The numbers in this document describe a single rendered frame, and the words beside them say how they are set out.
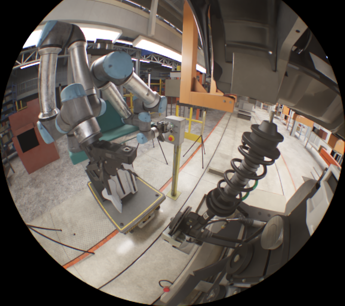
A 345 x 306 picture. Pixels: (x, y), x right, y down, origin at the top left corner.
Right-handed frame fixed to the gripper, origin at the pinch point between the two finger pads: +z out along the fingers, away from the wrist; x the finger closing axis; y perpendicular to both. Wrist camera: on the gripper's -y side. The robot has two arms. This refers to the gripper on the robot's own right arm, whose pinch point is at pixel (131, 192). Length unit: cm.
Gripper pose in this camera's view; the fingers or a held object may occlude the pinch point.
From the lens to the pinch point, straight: 38.4
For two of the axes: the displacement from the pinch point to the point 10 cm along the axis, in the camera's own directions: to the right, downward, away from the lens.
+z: 3.7, 8.8, 3.0
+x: -0.8, 3.5, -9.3
